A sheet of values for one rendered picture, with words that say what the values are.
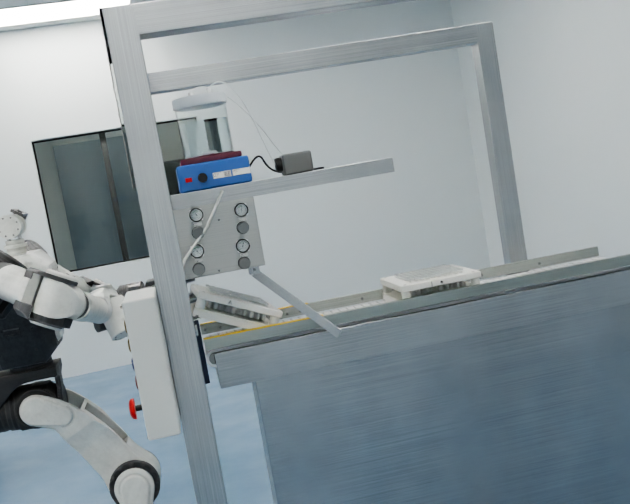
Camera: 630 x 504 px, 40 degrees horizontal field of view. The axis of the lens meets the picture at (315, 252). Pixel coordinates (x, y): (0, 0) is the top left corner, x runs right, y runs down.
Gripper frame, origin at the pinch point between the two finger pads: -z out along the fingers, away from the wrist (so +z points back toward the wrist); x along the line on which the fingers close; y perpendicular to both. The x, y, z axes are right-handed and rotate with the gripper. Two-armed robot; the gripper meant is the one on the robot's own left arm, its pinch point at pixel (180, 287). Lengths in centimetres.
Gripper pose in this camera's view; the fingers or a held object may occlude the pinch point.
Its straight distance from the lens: 259.3
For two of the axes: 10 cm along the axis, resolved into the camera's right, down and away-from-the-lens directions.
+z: -9.8, 2.1, -0.1
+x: 2.1, 9.7, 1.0
